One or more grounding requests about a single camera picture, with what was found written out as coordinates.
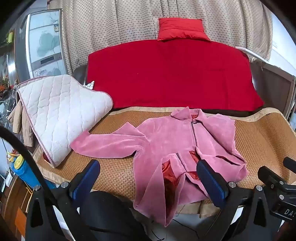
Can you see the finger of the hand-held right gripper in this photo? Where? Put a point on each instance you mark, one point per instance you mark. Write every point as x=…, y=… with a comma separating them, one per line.
x=290, y=162
x=269, y=176

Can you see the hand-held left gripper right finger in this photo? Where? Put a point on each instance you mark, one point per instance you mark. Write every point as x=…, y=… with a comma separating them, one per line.
x=211, y=183

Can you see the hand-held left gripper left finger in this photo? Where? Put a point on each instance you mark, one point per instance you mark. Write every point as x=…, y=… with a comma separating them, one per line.
x=86, y=178

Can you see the brown woven mat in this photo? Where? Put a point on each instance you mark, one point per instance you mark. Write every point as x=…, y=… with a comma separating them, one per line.
x=261, y=139

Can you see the blue plastic jar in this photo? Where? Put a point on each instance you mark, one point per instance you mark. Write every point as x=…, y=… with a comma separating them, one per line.
x=20, y=170

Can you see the white quilted pad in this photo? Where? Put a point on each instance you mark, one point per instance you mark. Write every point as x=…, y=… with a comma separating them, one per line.
x=60, y=111

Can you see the beige padded coat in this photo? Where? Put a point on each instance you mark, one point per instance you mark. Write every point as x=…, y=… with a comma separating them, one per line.
x=22, y=125

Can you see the silver patterned cloth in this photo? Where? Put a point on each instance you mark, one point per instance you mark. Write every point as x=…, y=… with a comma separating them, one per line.
x=91, y=85

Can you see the red blanket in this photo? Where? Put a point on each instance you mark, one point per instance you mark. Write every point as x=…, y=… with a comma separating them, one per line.
x=173, y=71

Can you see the silver flower-print refrigerator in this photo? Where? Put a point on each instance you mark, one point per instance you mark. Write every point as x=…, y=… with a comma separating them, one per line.
x=44, y=46

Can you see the red pillow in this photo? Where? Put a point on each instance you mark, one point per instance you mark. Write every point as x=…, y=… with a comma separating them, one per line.
x=182, y=29

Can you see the beige dotted curtain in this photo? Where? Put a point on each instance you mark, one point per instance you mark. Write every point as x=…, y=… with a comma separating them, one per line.
x=143, y=20

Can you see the grey bed frame panel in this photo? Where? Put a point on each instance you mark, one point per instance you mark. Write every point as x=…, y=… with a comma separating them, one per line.
x=274, y=85

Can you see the white rail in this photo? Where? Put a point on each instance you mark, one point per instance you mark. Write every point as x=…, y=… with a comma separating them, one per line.
x=245, y=51

